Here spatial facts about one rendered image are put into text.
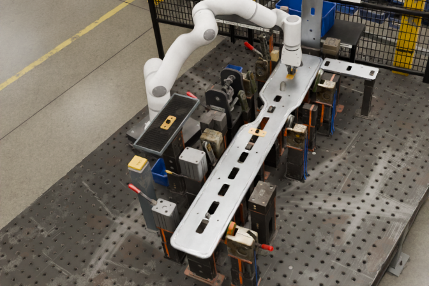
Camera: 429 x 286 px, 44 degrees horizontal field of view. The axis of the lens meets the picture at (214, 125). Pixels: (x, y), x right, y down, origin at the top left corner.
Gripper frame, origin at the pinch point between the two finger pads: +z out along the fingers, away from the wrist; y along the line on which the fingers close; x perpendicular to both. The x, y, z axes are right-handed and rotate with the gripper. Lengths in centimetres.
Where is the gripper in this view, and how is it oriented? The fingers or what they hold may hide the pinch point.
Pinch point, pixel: (291, 70)
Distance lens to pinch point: 282.1
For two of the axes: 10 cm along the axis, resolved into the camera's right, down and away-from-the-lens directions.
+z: 0.9, 7.2, 6.9
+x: 4.4, -6.5, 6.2
